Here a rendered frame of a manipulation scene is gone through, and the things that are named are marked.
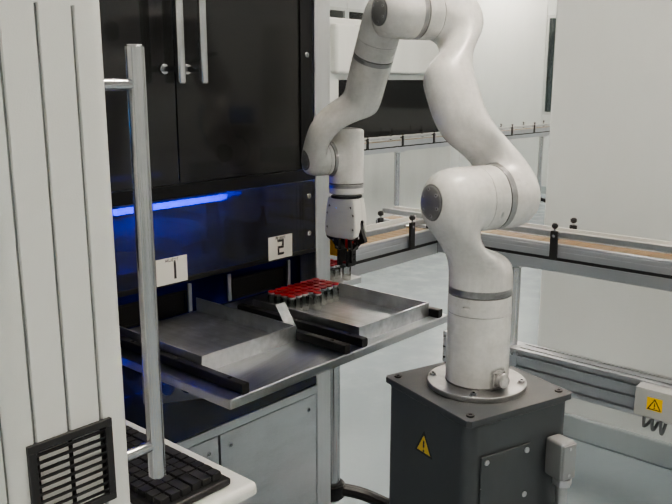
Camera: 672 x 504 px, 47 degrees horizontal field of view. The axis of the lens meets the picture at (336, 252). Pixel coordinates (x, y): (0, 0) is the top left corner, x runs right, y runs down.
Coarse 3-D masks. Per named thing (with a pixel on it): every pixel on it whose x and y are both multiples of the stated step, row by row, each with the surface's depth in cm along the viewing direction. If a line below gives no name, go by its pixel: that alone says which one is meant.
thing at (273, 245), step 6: (288, 234) 201; (270, 240) 196; (276, 240) 198; (288, 240) 201; (270, 246) 196; (276, 246) 198; (288, 246) 201; (270, 252) 197; (276, 252) 198; (288, 252) 202; (270, 258) 197; (276, 258) 198
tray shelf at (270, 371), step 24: (384, 336) 173; (408, 336) 178; (240, 360) 158; (264, 360) 158; (288, 360) 158; (312, 360) 158; (336, 360) 159; (192, 384) 146; (264, 384) 145; (288, 384) 149
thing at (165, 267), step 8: (176, 256) 175; (184, 256) 176; (160, 264) 172; (168, 264) 173; (176, 264) 175; (184, 264) 177; (160, 272) 172; (168, 272) 174; (176, 272) 175; (184, 272) 177; (160, 280) 172; (168, 280) 174; (176, 280) 176; (184, 280) 177
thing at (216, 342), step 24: (192, 312) 190; (216, 312) 186; (240, 312) 180; (120, 336) 169; (168, 336) 172; (192, 336) 172; (216, 336) 172; (240, 336) 172; (264, 336) 162; (288, 336) 168; (192, 360) 152; (216, 360) 153
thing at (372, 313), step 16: (352, 288) 202; (256, 304) 189; (272, 304) 185; (336, 304) 197; (352, 304) 197; (368, 304) 197; (384, 304) 196; (400, 304) 192; (416, 304) 189; (320, 320) 175; (336, 320) 184; (352, 320) 184; (368, 320) 184; (384, 320) 174; (400, 320) 179; (416, 320) 184; (368, 336) 171
